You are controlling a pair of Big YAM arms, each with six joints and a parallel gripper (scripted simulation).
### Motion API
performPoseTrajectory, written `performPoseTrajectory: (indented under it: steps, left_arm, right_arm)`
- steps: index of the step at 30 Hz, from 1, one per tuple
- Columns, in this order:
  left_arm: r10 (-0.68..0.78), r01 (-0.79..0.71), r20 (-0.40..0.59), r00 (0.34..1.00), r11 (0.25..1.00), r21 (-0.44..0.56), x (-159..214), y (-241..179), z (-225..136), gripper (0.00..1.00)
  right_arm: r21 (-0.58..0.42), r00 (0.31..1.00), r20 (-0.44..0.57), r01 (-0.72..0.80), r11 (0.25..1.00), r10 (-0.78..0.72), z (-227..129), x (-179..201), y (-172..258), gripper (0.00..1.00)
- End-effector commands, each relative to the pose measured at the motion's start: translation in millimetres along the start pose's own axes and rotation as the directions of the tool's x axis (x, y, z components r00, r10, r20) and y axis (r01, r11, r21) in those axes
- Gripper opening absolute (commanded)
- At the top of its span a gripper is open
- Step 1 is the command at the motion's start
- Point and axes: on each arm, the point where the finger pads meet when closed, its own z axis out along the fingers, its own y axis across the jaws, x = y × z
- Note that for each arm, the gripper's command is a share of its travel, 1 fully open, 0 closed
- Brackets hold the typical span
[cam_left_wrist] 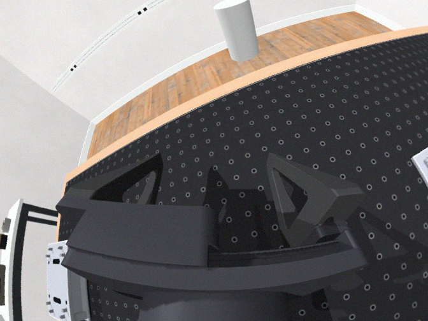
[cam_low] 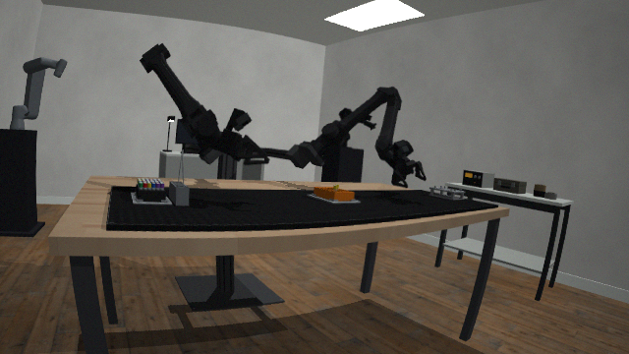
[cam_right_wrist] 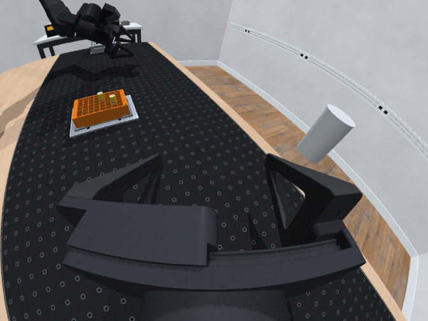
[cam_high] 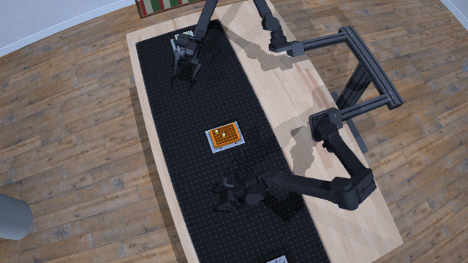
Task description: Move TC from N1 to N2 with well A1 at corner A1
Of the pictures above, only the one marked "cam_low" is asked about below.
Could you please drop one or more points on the orange tube carrier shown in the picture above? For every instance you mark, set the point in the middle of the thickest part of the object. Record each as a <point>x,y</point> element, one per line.
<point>328,193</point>

